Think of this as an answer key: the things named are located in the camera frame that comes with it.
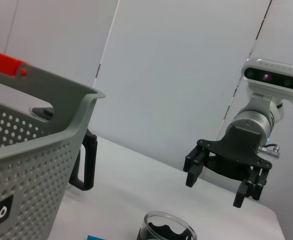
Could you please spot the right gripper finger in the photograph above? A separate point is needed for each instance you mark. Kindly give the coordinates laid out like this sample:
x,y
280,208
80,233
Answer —
x,y
195,165
251,187

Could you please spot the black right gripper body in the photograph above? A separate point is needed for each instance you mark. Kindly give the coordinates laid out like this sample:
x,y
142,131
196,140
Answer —
x,y
236,152

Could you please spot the glass teacup black sleeve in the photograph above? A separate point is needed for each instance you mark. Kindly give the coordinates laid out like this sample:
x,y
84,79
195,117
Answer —
x,y
166,225

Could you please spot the blue square toy brick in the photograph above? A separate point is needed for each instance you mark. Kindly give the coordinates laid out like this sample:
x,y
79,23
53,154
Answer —
x,y
92,237

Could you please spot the grey perforated plastic basket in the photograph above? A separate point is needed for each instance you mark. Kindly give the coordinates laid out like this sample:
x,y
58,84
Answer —
x,y
36,162

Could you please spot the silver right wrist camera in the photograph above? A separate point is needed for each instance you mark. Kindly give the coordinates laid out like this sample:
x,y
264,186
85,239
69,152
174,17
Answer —
x,y
274,75

